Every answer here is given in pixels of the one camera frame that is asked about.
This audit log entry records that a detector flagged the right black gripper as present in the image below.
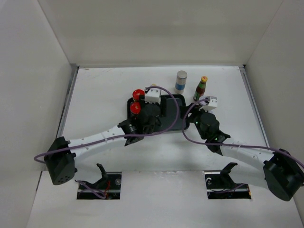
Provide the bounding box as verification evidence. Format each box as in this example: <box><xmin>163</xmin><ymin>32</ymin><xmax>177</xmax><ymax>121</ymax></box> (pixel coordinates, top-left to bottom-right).
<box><xmin>180</xmin><ymin>103</ymin><xmax>211</xmax><ymax>140</ymax></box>

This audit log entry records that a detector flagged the blue-label pepper jar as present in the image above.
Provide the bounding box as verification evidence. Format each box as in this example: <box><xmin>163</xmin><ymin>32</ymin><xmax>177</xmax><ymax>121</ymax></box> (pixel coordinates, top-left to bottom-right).
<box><xmin>175</xmin><ymin>70</ymin><xmax>188</xmax><ymax>94</ymax></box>

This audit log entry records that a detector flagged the red-lid chili jar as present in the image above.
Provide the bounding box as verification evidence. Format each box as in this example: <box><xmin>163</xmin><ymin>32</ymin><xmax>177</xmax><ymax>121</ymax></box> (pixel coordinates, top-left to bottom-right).
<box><xmin>132</xmin><ymin>89</ymin><xmax>145</xmax><ymax>102</ymax></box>
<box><xmin>130</xmin><ymin>102</ymin><xmax>141</xmax><ymax>116</ymax></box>

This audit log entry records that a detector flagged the red-lid chili jar front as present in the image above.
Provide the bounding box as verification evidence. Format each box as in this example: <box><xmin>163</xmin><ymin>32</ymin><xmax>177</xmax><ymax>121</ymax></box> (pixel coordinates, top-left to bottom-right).
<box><xmin>130</xmin><ymin>102</ymin><xmax>141</xmax><ymax>116</ymax></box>

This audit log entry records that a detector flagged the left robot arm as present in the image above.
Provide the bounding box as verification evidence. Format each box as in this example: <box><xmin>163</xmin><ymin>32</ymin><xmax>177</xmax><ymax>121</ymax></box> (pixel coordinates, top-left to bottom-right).
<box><xmin>43</xmin><ymin>95</ymin><xmax>164</xmax><ymax>185</ymax></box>

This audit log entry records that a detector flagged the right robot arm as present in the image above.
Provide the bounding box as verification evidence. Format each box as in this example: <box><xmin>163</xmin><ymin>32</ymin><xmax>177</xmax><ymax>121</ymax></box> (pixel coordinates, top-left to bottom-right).
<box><xmin>180</xmin><ymin>103</ymin><xmax>304</xmax><ymax>201</ymax></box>

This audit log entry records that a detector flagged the black plastic tray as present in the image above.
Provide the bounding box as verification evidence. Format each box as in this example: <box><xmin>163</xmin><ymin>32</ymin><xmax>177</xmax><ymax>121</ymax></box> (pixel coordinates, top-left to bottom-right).
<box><xmin>127</xmin><ymin>94</ymin><xmax>190</xmax><ymax>132</ymax></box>

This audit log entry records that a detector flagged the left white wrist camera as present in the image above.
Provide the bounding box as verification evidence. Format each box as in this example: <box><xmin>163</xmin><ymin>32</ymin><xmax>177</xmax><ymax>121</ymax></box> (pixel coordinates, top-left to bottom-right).
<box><xmin>144</xmin><ymin>88</ymin><xmax>161</xmax><ymax>105</ymax></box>

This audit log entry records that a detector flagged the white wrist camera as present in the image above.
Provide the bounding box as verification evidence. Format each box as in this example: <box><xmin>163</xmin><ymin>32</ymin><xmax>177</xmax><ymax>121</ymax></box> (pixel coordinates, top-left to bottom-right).
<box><xmin>199</xmin><ymin>95</ymin><xmax>218</xmax><ymax>112</ymax></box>
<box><xmin>144</xmin><ymin>88</ymin><xmax>161</xmax><ymax>105</ymax></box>

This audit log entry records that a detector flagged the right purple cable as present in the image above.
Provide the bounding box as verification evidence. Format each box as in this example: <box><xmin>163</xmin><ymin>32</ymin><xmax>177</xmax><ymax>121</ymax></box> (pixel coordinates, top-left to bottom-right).
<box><xmin>182</xmin><ymin>98</ymin><xmax>304</xmax><ymax>171</ymax></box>

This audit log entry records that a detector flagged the purple cable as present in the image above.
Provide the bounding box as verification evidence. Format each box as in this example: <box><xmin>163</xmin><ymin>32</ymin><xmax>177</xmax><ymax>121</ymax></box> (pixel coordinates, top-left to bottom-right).
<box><xmin>182</xmin><ymin>98</ymin><xmax>304</xmax><ymax>171</ymax></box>
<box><xmin>34</xmin><ymin>86</ymin><xmax>180</xmax><ymax>163</ymax></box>

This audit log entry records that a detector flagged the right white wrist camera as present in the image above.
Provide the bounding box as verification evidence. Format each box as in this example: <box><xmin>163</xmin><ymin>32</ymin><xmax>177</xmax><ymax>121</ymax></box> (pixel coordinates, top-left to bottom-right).
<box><xmin>199</xmin><ymin>95</ymin><xmax>218</xmax><ymax>112</ymax></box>

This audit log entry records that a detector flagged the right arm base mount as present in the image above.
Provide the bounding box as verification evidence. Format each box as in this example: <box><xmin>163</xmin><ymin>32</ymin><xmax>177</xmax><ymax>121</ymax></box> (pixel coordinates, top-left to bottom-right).
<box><xmin>204</xmin><ymin>162</ymin><xmax>251</xmax><ymax>200</ymax></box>

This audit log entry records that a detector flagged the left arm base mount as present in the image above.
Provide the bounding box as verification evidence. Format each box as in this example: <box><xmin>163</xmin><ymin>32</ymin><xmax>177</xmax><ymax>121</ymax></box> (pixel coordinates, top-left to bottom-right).
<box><xmin>76</xmin><ymin>163</ymin><xmax>122</xmax><ymax>200</ymax></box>

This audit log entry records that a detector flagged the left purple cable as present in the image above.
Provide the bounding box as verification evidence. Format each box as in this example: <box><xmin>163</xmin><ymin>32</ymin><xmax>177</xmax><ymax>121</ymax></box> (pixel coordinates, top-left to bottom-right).
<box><xmin>34</xmin><ymin>86</ymin><xmax>180</xmax><ymax>163</ymax></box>

